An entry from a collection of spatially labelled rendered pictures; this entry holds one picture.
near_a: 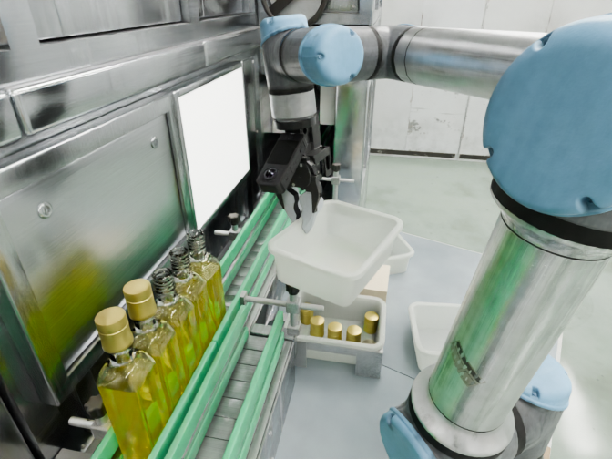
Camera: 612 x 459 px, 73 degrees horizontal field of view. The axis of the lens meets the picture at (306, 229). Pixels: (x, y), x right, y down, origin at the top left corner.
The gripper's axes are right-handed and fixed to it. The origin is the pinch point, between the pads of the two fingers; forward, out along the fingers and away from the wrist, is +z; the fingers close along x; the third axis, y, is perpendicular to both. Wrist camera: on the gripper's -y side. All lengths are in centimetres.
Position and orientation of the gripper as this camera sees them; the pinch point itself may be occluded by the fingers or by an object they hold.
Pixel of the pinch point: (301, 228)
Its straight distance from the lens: 77.5
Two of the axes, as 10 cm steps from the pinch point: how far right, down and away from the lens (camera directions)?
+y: 4.9, -4.3, 7.6
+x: -8.6, -1.3, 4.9
